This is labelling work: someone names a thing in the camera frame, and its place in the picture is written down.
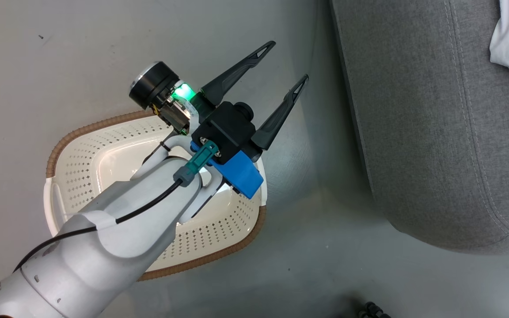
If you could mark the white laundry basket brown rim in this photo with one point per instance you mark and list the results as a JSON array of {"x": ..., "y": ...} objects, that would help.
[{"x": 82, "y": 168}]

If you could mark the black blue wrist camera box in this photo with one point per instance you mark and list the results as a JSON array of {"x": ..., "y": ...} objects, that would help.
[{"x": 228, "y": 128}]

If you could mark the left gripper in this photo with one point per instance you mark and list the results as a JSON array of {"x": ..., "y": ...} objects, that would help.
[{"x": 155, "y": 86}]

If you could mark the black base part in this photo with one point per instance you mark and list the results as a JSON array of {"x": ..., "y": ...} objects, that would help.
[{"x": 371, "y": 310}]

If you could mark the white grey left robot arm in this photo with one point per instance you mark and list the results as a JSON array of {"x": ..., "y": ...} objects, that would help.
[{"x": 104, "y": 265}]

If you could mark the grey fabric sofa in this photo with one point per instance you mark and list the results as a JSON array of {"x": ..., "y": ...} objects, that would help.
[{"x": 435, "y": 110}]

